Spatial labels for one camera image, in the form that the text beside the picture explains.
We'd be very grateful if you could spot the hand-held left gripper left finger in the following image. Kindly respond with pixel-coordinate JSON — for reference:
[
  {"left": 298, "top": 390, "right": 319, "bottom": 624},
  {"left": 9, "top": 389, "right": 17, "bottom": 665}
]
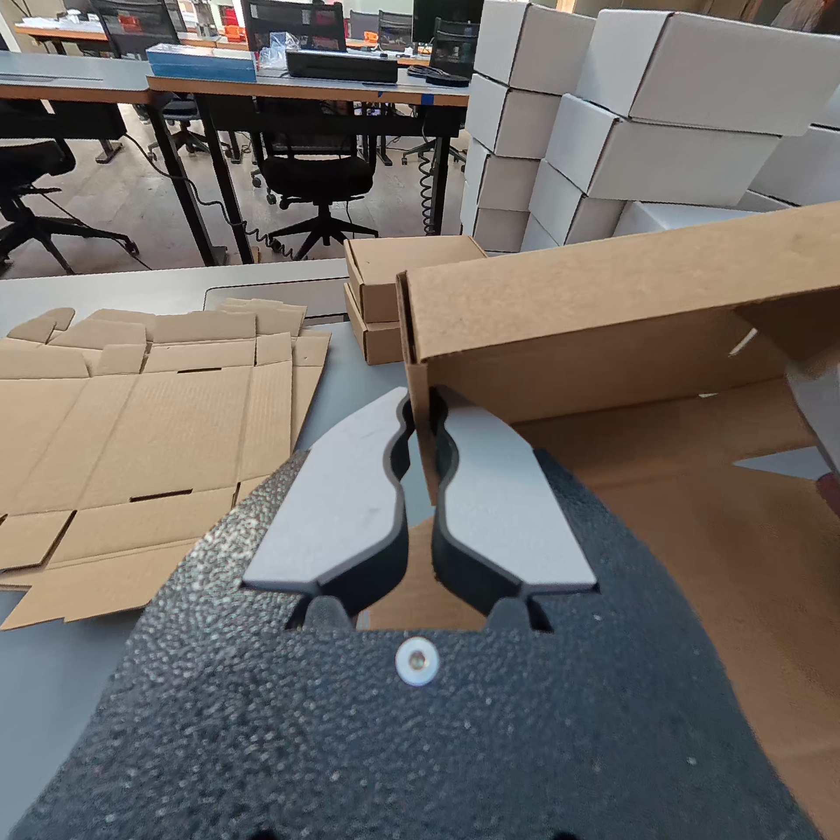
[{"left": 241, "top": 386, "right": 417, "bottom": 616}]

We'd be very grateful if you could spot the brown cardboard folding box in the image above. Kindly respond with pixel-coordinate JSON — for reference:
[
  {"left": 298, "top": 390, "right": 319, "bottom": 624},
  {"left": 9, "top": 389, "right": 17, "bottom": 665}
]
[{"left": 364, "top": 202, "right": 840, "bottom": 840}]

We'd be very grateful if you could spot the stack of flat cardboard sheets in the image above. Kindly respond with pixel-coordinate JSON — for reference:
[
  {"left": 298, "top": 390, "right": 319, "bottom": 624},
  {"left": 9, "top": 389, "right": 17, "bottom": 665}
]
[{"left": 0, "top": 298, "right": 332, "bottom": 631}]

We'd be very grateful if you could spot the stack of white cardboard boxes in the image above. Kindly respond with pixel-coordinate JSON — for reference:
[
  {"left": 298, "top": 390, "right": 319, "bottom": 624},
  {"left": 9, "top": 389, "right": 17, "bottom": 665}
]
[{"left": 459, "top": 0, "right": 840, "bottom": 253}]

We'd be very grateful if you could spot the blue flat box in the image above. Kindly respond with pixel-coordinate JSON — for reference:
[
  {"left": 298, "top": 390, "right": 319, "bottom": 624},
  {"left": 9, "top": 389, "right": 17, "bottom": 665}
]
[{"left": 146, "top": 42, "right": 258, "bottom": 84}]

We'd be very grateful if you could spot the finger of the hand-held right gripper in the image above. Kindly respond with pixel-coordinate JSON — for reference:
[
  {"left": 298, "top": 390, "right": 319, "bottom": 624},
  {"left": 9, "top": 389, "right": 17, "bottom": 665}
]
[{"left": 784, "top": 357, "right": 840, "bottom": 476}]

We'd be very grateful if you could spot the black office chair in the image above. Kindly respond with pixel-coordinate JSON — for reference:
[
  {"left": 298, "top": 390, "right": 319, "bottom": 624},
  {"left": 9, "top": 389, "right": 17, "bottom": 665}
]
[
  {"left": 0, "top": 98, "right": 140, "bottom": 277},
  {"left": 239, "top": 0, "right": 382, "bottom": 262}
]

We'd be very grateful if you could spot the grey desk with wooden edge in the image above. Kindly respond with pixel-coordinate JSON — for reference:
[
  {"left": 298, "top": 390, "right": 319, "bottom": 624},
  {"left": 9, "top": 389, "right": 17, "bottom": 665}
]
[
  {"left": 0, "top": 51, "right": 229, "bottom": 266},
  {"left": 146, "top": 66, "right": 471, "bottom": 265}
]

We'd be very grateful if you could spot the black monitor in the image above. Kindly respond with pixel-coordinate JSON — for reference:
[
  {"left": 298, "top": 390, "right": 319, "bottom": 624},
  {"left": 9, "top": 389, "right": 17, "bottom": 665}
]
[{"left": 412, "top": 0, "right": 485, "bottom": 43}]

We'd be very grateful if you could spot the black coiled cable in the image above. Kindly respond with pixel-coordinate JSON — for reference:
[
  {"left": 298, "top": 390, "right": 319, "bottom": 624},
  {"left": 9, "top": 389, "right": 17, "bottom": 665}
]
[
  {"left": 420, "top": 131, "right": 442, "bottom": 236},
  {"left": 243, "top": 217, "right": 296, "bottom": 260}
]

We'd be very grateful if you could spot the black long case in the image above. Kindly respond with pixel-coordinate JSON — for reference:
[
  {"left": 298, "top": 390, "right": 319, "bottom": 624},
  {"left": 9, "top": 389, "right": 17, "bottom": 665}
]
[{"left": 285, "top": 49, "right": 400, "bottom": 85}]

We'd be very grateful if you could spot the black mesh chair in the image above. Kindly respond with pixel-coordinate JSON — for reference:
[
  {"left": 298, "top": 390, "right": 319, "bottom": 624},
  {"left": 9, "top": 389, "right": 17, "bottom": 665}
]
[
  {"left": 377, "top": 10, "right": 414, "bottom": 53},
  {"left": 92, "top": 0, "right": 231, "bottom": 161},
  {"left": 430, "top": 17, "right": 479, "bottom": 83}
]

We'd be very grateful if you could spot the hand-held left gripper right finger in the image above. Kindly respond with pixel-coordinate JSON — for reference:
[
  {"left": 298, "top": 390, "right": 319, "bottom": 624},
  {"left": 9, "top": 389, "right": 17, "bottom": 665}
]
[{"left": 431, "top": 386, "right": 599, "bottom": 618}]

